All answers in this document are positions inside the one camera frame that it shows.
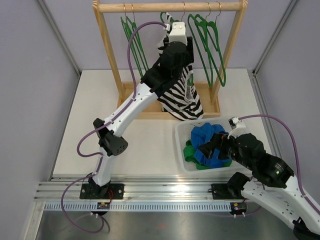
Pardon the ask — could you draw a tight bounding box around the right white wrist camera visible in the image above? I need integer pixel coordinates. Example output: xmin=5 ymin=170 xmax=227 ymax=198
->
xmin=227 ymin=117 xmax=247 ymax=139

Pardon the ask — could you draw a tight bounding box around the green tank top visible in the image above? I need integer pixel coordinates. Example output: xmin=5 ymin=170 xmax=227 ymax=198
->
xmin=183 ymin=139 xmax=232 ymax=170

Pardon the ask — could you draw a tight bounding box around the white slotted cable duct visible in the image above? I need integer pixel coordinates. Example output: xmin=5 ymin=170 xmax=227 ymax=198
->
xmin=44 ymin=201 xmax=231 ymax=212

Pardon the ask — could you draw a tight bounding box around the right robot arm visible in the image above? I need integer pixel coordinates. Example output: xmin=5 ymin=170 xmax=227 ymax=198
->
xmin=198 ymin=132 xmax=320 ymax=240

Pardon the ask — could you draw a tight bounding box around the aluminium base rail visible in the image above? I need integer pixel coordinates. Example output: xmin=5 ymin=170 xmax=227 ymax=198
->
xmin=33 ymin=175 xmax=230 ymax=204

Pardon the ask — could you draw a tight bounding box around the white plastic basket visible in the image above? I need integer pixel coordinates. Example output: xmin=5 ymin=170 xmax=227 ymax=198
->
xmin=175 ymin=117 xmax=243 ymax=174

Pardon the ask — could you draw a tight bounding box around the blue tank top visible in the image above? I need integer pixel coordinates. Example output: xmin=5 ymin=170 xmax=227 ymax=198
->
xmin=190 ymin=122 xmax=230 ymax=168

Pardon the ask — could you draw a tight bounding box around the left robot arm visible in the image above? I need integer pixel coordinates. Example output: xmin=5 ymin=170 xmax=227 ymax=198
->
xmin=88 ymin=36 xmax=194 ymax=199

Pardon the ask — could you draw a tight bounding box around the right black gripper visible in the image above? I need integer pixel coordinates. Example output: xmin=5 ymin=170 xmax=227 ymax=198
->
xmin=197 ymin=130 xmax=254 ymax=170

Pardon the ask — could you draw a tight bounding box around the green hanger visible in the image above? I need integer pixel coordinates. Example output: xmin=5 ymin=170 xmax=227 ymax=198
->
xmin=125 ymin=4 xmax=149 ymax=76
xmin=194 ymin=2 xmax=227 ymax=88
xmin=120 ymin=3 xmax=145 ymax=78
xmin=160 ymin=12 xmax=194 ymax=86
xmin=187 ymin=13 xmax=217 ymax=87

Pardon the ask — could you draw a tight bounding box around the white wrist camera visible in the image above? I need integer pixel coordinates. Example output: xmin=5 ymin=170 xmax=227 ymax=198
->
xmin=165 ymin=21 xmax=188 ymax=46
xmin=227 ymin=117 xmax=247 ymax=139

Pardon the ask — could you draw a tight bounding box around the black white striped tank top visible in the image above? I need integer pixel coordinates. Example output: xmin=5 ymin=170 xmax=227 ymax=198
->
xmin=156 ymin=12 xmax=205 ymax=121

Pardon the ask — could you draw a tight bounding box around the wooden clothes rack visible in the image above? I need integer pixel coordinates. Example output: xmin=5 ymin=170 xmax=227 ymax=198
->
xmin=92 ymin=0 xmax=248 ymax=120

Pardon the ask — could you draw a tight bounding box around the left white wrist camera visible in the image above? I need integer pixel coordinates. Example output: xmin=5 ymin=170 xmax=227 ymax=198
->
xmin=165 ymin=21 xmax=188 ymax=46

